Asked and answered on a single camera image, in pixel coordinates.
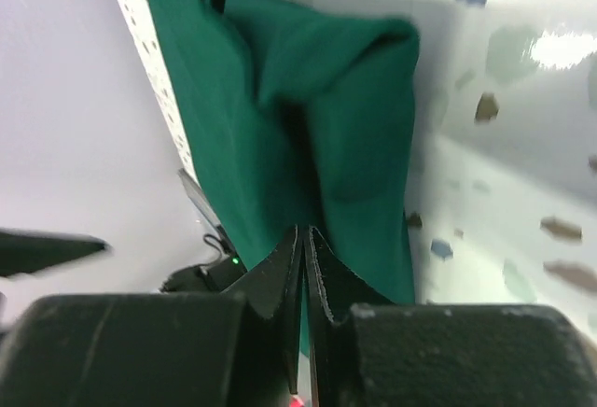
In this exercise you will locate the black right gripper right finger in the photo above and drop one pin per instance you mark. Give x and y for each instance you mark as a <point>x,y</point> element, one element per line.
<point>368,351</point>

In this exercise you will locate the aluminium rail frame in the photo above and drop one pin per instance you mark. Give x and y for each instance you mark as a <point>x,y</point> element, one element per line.
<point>196,195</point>

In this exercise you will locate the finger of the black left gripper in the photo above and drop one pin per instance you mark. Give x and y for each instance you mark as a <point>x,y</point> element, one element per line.
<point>28,252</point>

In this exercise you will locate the green surgical cloth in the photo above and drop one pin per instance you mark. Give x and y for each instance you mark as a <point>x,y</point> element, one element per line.
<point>298,117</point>

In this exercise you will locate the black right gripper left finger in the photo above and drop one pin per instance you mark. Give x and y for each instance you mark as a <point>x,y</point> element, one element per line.
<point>239,347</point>

